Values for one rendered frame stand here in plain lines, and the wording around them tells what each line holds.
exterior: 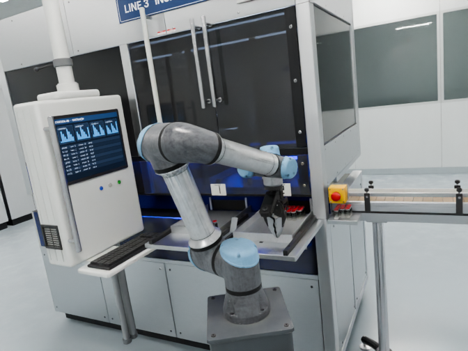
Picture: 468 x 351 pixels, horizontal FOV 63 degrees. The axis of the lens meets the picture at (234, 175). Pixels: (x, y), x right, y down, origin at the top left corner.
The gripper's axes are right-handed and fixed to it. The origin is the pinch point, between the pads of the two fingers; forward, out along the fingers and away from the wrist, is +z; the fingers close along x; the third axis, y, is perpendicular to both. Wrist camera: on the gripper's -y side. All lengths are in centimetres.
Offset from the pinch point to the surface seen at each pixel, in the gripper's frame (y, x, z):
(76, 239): -25, 84, -3
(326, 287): 29.8, -9.7, 36.9
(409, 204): 40, -46, -1
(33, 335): 12, 198, 91
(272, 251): -7.8, -1.0, 3.5
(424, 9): 488, -47, -143
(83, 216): -14, 90, -10
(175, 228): 3, 52, 1
